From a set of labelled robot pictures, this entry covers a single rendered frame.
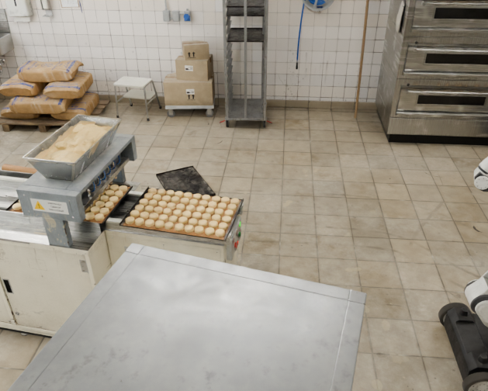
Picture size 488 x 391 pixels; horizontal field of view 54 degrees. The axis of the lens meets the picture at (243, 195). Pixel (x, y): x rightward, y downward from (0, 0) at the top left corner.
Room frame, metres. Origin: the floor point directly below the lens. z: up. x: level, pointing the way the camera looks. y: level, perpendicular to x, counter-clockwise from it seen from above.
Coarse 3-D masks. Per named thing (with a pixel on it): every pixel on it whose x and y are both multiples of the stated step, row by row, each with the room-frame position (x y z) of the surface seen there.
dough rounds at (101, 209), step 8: (104, 192) 2.44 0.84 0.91; (112, 192) 2.43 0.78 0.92; (120, 192) 2.42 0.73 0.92; (104, 200) 2.35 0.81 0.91; (112, 200) 2.34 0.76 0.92; (16, 208) 2.27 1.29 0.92; (88, 208) 2.26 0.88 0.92; (96, 208) 2.26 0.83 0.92; (104, 208) 2.26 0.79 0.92; (112, 208) 2.29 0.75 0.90; (88, 216) 2.17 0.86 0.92; (96, 216) 2.17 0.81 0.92; (104, 216) 2.20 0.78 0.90
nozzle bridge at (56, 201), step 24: (120, 144) 2.54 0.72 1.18; (96, 168) 2.25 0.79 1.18; (120, 168) 2.52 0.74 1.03; (24, 192) 2.04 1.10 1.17; (48, 192) 2.01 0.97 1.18; (72, 192) 2.01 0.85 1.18; (96, 192) 2.22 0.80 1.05; (48, 216) 2.02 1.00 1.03; (72, 216) 1.99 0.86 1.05; (48, 240) 2.02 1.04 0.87; (72, 240) 2.04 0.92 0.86
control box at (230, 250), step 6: (240, 216) 2.28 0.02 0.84; (234, 222) 2.23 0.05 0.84; (234, 228) 2.17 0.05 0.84; (240, 228) 2.26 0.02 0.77; (234, 234) 2.13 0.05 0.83; (234, 240) 2.12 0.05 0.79; (228, 246) 2.06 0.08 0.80; (228, 252) 2.06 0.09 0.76; (234, 252) 2.12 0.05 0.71; (228, 258) 2.06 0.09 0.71
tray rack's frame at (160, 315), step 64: (128, 256) 0.75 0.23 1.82; (192, 256) 0.74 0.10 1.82; (128, 320) 0.58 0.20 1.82; (192, 320) 0.57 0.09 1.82; (256, 320) 0.57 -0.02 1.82; (320, 320) 0.57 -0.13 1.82; (64, 384) 0.45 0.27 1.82; (128, 384) 0.45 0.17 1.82; (192, 384) 0.45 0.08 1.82; (256, 384) 0.45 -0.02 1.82; (320, 384) 0.45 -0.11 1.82
